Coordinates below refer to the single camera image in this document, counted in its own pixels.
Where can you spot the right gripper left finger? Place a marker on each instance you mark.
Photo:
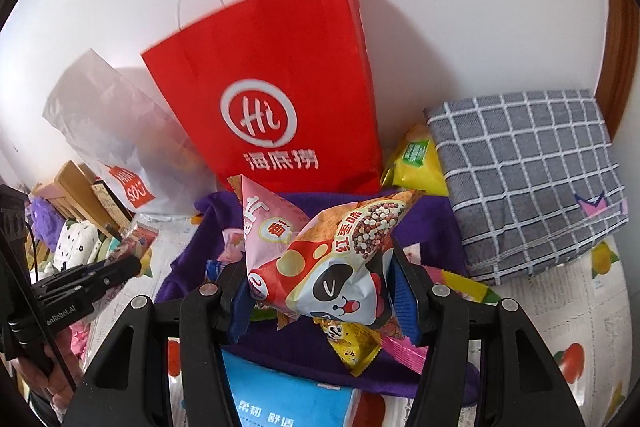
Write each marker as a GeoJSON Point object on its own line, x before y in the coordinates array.
{"type": "Point", "coordinates": [126, 383]}

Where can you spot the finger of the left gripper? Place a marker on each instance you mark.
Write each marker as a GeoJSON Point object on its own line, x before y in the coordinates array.
{"type": "Point", "coordinates": [85, 284]}

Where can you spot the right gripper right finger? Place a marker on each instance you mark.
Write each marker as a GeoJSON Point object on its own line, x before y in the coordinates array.
{"type": "Point", "coordinates": [520, 383]}

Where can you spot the blue snack packet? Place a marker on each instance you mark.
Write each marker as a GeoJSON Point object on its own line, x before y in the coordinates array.
{"type": "Point", "coordinates": [214, 268]}

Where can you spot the pink peach candy packet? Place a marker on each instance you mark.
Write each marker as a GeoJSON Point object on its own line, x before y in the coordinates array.
{"type": "Point", "coordinates": [233, 246]}

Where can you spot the panda triangular snack bag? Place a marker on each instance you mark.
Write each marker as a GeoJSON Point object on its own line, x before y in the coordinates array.
{"type": "Point", "coordinates": [332, 266]}

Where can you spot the yellow snack packet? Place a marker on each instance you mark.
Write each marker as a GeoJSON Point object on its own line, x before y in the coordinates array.
{"type": "Point", "coordinates": [356, 345]}

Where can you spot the pink snack bag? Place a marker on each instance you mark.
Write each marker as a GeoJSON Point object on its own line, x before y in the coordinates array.
{"type": "Point", "coordinates": [403, 352]}

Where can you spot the white spotted plush toy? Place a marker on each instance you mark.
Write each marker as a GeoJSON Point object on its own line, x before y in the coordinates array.
{"type": "Point", "coordinates": [78, 244]}

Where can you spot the brown patterned box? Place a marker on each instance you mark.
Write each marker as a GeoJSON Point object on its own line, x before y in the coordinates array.
{"type": "Point", "coordinates": [112, 205]}

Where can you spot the purple plush item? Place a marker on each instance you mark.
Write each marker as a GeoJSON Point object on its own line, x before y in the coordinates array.
{"type": "Point", "coordinates": [45, 222]}

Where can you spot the wooden chair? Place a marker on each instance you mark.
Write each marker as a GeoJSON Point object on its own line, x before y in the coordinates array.
{"type": "Point", "coordinates": [71, 194]}

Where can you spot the blue tissue pack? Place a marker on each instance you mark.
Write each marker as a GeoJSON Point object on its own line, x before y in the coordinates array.
{"type": "Point", "coordinates": [265, 397]}

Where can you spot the fruit print tablecloth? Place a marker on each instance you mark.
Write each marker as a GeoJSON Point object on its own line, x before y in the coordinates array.
{"type": "Point", "coordinates": [568, 304]}

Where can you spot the white Miniso plastic bag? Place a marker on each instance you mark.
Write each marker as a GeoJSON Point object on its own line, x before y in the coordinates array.
{"type": "Point", "coordinates": [140, 151]}

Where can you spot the grey checked folded cloth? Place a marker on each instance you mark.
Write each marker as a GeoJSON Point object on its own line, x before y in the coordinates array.
{"type": "Point", "coordinates": [532, 179]}

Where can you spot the red Haidilao paper bag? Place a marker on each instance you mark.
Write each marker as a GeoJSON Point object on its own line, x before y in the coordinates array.
{"type": "Point", "coordinates": [278, 90]}

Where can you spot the yellow green snack bag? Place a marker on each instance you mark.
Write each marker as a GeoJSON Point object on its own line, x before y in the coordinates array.
{"type": "Point", "coordinates": [414, 164]}

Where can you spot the brown wooden door frame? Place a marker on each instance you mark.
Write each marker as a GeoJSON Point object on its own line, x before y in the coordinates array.
{"type": "Point", "coordinates": [619, 61]}

